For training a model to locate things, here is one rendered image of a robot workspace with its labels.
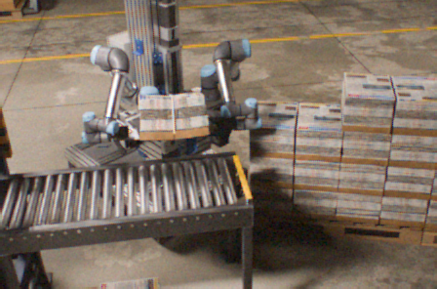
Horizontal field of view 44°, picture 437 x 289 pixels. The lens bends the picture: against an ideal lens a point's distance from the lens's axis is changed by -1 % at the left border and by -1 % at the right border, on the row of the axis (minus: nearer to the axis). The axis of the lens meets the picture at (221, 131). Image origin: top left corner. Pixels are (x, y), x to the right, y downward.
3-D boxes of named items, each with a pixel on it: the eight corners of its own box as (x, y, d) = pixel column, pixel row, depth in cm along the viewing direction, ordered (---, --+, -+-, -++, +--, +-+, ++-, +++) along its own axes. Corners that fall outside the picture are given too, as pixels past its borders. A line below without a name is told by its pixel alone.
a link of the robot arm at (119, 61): (139, 52, 313) (120, 136, 312) (122, 50, 317) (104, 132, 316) (128, 47, 302) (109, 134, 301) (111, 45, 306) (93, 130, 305)
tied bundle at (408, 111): (385, 106, 360) (389, 74, 349) (431, 109, 355) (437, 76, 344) (391, 135, 328) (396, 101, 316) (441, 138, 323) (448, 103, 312)
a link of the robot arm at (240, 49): (215, 69, 382) (226, 37, 330) (235, 67, 385) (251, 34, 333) (218, 86, 379) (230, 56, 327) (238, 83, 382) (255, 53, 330)
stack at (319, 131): (256, 196, 416) (256, 99, 375) (414, 210, 396) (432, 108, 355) (249, 229, 383) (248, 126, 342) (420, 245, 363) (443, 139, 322)
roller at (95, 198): (101, 176, 312) (100, 168, 310) (99, 227, 272) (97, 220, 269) (93, 177, 312) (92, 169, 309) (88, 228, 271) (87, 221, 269)
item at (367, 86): (343, 73, 353) (343, 71, 352) (389, 75, 348) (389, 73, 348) (345, 98, 321) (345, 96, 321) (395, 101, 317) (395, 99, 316)
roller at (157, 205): (160, 167, 315) (154, 161, 313) (165, 218, 275) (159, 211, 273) (153, 172, 316) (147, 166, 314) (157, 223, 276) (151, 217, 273)
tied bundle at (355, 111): (339, 103, 365) (342, 72, 354) (384, 106, 361) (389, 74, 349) (340, 132, 333) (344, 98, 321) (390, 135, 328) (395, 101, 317)
